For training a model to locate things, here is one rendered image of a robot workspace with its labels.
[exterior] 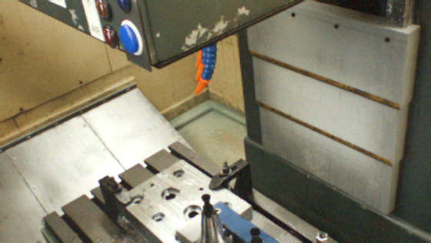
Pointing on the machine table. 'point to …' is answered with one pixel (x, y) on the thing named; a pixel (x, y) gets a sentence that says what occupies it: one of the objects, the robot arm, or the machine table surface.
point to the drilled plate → (138, 219)
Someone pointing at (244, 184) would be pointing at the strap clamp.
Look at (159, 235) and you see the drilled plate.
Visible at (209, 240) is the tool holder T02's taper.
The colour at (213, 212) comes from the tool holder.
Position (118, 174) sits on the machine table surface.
